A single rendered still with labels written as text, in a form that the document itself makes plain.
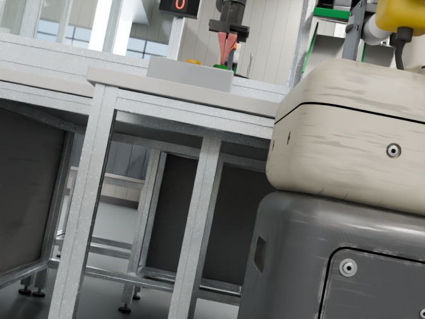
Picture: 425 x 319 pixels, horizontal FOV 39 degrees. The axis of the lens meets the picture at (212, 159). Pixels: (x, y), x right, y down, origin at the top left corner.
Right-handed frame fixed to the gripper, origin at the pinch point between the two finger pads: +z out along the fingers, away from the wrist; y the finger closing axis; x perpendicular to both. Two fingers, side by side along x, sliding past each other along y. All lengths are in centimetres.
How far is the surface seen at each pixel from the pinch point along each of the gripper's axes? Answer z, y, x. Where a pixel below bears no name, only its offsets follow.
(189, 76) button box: 5.9, 7.0, 3.1
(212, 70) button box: 3.3, 1.7, 3.1
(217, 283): 82, -12, -167
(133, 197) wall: 87, 147, -857
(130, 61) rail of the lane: 4.0, 23.4, -3.8
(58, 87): 15.1, 37.8, 4.3
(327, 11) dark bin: -22.0, -24.8, -14.0
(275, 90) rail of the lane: 3.9, -14.6, -4.0
